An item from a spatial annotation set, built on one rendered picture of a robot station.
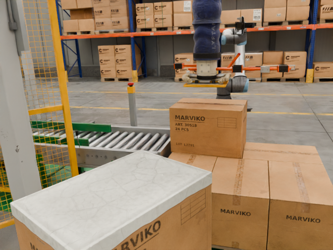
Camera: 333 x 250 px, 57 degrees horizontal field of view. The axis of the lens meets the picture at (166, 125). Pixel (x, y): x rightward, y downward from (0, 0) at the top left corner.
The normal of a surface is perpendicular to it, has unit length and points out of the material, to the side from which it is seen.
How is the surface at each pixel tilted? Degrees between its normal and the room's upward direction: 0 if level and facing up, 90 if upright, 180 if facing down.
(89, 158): 90
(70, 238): 0
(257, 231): 90
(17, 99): 90
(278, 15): 91
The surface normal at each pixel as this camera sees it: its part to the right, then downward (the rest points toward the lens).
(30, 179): 0.96, 0.04
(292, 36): -0.28, 0.29
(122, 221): -0.04, -0.96
